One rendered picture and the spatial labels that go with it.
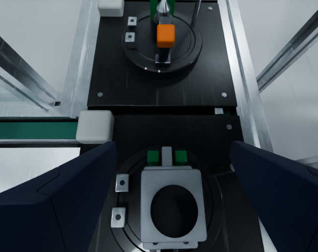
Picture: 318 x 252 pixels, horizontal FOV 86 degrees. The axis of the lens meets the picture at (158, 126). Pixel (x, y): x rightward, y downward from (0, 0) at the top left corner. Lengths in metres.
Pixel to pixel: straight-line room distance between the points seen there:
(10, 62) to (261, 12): 0.62
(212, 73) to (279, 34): 0.35
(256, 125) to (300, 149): 0.18
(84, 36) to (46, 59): 0.17
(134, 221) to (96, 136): 0.11
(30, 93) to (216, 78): 0.28
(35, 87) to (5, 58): 0.05
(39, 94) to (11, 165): 0.14
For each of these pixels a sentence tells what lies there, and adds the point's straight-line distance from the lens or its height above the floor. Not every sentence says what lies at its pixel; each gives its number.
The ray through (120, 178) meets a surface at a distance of 0.21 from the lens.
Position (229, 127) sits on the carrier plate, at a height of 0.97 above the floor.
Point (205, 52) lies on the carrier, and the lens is 0.35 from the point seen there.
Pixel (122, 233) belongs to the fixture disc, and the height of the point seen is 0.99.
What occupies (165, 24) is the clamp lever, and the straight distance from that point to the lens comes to 0.23.
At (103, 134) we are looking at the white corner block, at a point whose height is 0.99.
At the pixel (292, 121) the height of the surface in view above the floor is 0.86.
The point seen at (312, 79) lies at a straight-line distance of 0.58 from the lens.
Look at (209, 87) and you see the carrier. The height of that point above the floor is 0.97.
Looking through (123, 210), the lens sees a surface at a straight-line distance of 0.21.
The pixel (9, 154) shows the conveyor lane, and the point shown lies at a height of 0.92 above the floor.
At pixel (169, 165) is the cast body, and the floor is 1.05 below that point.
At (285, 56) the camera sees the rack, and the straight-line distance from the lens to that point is 0.35.
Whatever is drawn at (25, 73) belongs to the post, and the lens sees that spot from 0.28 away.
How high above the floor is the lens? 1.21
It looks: 70 degrees down
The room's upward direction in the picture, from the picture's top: 3 degrees clockwise
